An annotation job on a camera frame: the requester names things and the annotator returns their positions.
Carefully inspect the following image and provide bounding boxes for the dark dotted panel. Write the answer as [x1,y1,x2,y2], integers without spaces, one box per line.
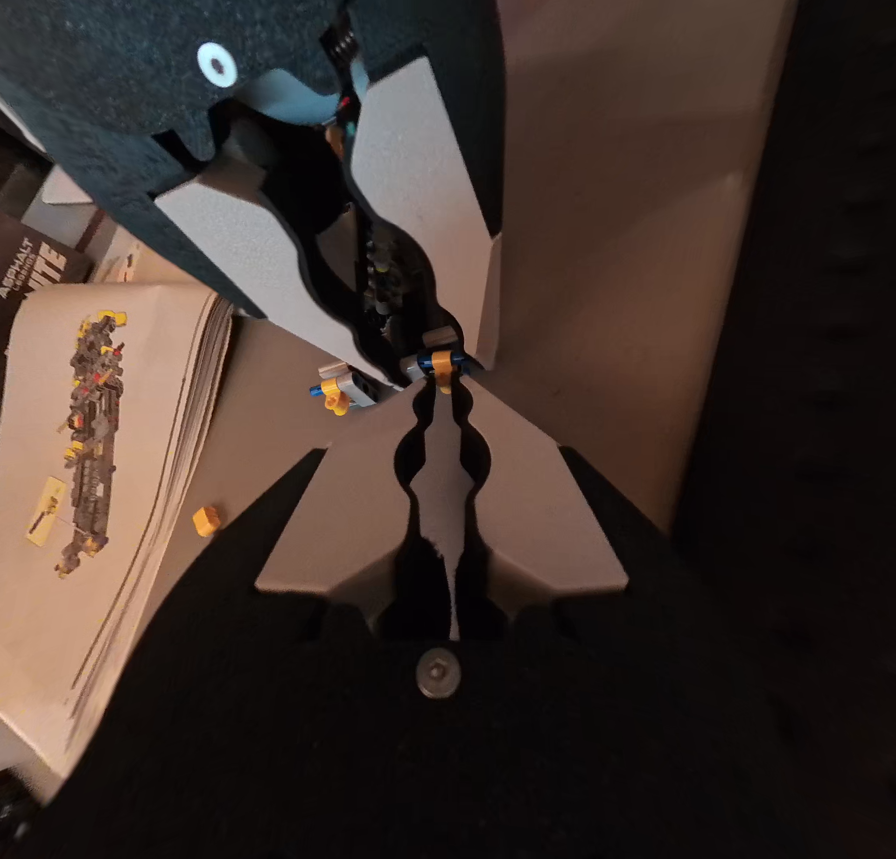
[668,0,896,859]

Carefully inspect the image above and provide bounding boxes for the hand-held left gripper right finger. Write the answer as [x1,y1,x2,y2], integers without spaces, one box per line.
[451,375,630,616]

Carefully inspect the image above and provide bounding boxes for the toy brick car chassis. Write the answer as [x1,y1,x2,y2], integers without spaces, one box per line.
[310,218,485,418]

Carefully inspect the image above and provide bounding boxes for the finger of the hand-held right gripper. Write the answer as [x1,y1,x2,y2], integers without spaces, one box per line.
[349,54,504,373]
[153,155,410,389]

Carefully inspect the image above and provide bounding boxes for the yellow connector with blue pin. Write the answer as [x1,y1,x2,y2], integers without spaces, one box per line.
[416,348,466,394]

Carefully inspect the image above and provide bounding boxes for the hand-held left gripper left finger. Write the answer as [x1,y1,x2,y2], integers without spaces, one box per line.
[255,379,436,629]

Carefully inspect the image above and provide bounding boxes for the dark toy set box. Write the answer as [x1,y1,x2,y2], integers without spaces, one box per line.
[0,211,95,356]

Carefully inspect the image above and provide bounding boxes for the building instruction book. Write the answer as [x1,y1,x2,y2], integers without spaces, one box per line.
[0,239,235,804]

